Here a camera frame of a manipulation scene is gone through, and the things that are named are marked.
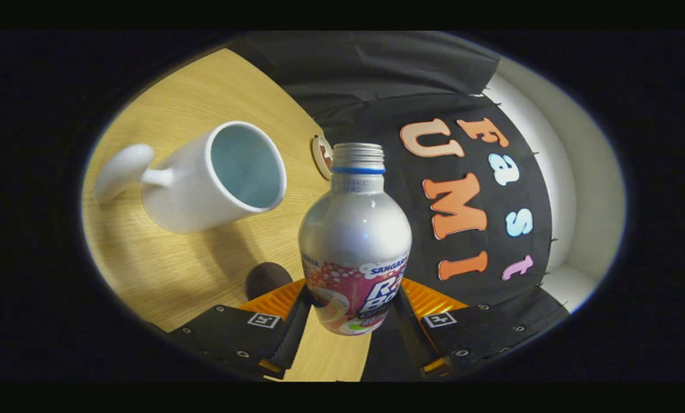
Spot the white cup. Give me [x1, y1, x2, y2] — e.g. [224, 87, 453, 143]
[94, 120, 288, 235]

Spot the silver juice bottle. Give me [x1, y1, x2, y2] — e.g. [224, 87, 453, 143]
[298, 142, 413, 336]

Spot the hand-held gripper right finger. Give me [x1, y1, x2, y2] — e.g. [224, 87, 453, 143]
[391, 278, 549, 377]

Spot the wooden table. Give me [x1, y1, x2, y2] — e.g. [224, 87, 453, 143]
[81, 48, 371, 382]

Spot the black backdrop cloth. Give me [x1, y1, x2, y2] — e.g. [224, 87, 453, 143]
[228, 32, 569, 382]

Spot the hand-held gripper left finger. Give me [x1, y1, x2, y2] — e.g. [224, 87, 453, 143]
[167, 279, 314, 379]

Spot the dark round coaster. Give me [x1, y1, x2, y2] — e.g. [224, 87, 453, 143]
[245, 262, 293, 301]

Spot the white round plate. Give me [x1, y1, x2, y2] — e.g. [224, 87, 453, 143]
[311, 135, 334, 180]

